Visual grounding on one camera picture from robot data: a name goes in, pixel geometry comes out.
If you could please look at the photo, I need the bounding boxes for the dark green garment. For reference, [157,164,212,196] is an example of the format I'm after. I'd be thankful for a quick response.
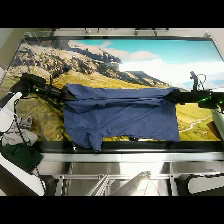
[1,143,45,175]

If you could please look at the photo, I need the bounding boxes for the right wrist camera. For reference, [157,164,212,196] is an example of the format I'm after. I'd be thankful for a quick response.
[188,70,208,93]

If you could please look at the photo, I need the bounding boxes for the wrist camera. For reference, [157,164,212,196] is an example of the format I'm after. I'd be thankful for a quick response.
[188,70,208,93]
[48,74,57,89]

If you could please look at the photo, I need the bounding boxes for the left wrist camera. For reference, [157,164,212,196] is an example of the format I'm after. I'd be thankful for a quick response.
[48,74,57,89]

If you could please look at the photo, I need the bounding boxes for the silver frame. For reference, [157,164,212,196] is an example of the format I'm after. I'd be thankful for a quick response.
[0,28,224,197]

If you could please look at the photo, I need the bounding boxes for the grey garment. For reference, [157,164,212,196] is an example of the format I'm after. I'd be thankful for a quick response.
[1,115,39,147]

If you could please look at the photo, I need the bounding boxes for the blue T-shirt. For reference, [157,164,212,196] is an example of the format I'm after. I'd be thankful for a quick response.
[62,83,181,153]

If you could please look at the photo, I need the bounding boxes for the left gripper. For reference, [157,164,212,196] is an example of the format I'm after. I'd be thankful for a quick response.
[55,87,77,102]

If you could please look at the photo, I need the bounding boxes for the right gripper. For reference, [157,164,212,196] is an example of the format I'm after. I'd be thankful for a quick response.
[165,88,185,105]

